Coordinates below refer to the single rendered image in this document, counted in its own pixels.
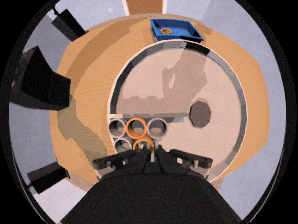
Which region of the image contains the dark blue open crate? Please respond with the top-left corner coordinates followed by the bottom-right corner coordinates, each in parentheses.
top-left (150, 18), bottom-right (204, 43)

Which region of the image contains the bronze bushing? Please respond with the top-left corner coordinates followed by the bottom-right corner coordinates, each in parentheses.
top-left (126, 118), bottom-right (147, 139)
top-left (133, 135), bottom-right (154, 156)
top-left (161, 28), bottom-right (172, 34)

